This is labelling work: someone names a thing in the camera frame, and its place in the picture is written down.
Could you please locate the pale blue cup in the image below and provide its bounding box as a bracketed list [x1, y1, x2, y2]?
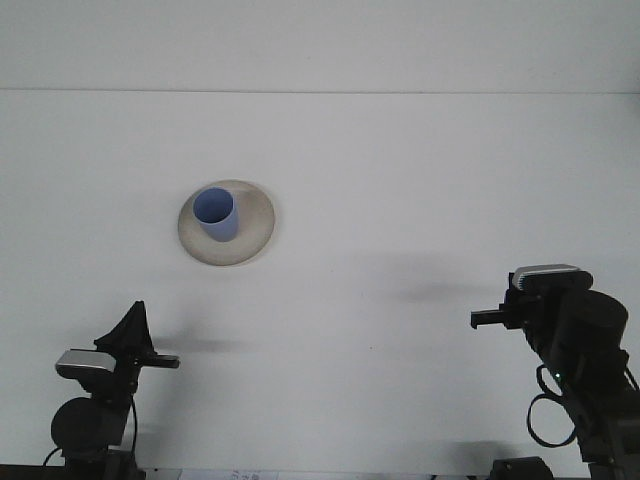
[192, 186, 242, 244]

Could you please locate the pale round plate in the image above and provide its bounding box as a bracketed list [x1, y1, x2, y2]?
[177, 178, 277, 268]

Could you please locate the black base block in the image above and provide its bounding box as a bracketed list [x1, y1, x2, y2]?
[489, 456, 552, 480]

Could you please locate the black base platform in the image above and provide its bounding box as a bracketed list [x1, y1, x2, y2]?
[0, 462, 66, 480]

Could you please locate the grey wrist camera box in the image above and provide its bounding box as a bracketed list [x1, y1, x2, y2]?
[513, 264, 582, 292]
[54, 349, 118, 379]

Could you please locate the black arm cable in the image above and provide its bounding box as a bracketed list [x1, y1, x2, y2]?
[527, 367, 577, 448]
[42, 394, 140, 467]

